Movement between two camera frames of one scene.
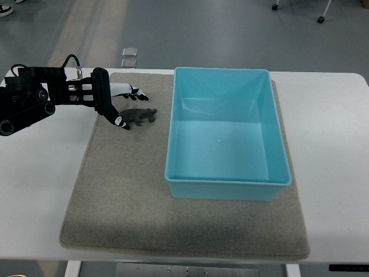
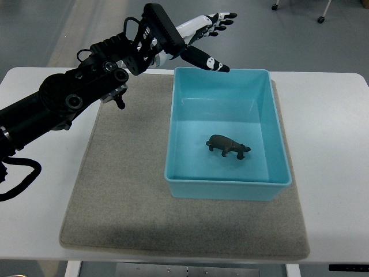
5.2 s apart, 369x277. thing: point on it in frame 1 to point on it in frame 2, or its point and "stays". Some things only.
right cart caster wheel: x=321 y=19 stays
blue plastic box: x=225 y=138 stays
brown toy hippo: x=138 y=115 to x=227 y=145
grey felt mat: x=120 y=199 stays
